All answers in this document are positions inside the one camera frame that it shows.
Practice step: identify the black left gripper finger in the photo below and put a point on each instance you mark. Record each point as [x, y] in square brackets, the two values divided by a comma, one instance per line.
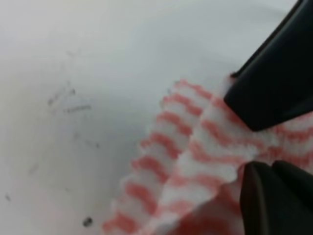
[276, 199]
[276, 83]

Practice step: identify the pink white striped towel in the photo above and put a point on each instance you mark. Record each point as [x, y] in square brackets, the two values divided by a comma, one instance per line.
[188, 175]

